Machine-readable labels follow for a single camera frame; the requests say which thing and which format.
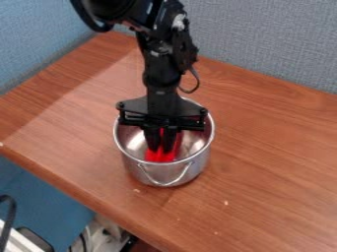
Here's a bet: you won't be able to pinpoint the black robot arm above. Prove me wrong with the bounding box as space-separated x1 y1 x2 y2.
70 0 209 153

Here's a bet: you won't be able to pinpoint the white striped bag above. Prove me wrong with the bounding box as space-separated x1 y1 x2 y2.
0 219 55 252

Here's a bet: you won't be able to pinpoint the red rectangular block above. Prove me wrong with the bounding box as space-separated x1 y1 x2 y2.
145 134 182 162

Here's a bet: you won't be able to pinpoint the white cables under table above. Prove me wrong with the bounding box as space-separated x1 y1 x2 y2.
67 215 133 252

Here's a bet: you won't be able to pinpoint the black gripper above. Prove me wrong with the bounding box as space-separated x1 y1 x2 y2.
116 87 209 153

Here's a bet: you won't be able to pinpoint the metal pot with handles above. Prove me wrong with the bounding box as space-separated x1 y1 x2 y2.
114 112 214 187

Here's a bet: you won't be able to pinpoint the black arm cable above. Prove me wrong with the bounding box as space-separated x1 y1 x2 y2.
178 66 202 95

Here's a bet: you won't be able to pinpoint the black bag strap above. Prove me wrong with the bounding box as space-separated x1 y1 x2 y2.
0 194 19 252

